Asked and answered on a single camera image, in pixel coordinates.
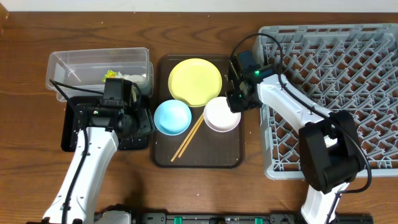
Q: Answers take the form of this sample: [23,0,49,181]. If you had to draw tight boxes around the blue bowl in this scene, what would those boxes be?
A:
[154,100,192,136]

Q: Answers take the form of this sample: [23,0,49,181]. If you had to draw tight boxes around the yellow plate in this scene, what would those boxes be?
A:
[168,58,223,107]

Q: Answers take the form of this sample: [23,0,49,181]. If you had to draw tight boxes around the green snack wrapper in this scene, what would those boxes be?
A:
[102,70,119,82]

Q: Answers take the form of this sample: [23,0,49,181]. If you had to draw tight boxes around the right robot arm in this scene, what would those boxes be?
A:
[226,58,370,223]

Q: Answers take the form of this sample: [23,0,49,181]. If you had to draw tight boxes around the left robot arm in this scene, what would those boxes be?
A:
[41,78,155,224]

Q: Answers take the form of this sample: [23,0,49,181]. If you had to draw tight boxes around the grey dishwasher rack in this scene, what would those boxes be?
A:
[252,24,397,177]

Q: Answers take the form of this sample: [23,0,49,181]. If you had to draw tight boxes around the pink bowl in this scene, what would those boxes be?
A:
[203,96,241,133]

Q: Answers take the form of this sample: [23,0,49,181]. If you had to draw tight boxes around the wooden chopstick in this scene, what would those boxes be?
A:
[177,116,205,159]
[170,113,204,162]

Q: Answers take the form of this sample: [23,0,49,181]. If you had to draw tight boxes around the brown serving tray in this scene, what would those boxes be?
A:
[150,54,244,169]

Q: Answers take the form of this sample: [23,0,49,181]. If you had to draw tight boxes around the black plastic bin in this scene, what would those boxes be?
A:
[61,96,150,152]

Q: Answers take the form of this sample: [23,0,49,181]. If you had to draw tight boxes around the clear plastic bin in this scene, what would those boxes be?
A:
[45,47,154,98]

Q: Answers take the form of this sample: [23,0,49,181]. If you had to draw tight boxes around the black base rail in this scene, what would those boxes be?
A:
[93,203,374,224]

